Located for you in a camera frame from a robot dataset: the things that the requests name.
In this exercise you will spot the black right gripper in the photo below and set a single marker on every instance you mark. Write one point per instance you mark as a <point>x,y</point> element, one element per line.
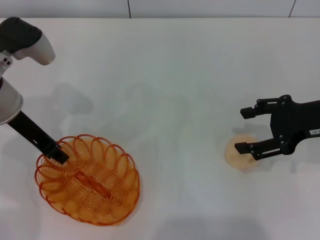
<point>295,120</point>

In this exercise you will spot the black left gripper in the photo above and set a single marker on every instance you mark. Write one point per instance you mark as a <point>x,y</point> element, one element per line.
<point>32,131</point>

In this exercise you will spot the pale round steamed bun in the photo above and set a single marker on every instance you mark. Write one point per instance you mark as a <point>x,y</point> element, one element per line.
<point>232,157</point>

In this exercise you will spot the orange woven plastic basket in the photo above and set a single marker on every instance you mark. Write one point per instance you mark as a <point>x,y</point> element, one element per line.
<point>117,195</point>

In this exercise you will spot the white tablecloth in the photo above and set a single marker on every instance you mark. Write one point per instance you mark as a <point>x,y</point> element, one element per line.
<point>175,87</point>

